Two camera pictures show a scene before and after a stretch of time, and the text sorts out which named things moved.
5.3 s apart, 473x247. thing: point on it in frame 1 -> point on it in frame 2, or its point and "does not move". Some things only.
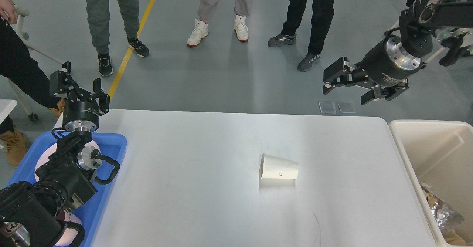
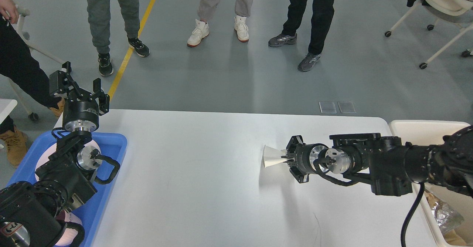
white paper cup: x=272 y=167 -> x=271 y=156
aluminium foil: x=446 y=219 does not move
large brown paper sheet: x=452 y=238 does not move
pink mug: x=74 y=234 does not move
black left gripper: x=80 y=113 does not move
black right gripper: x=387 y=63 -> x=305 y=155
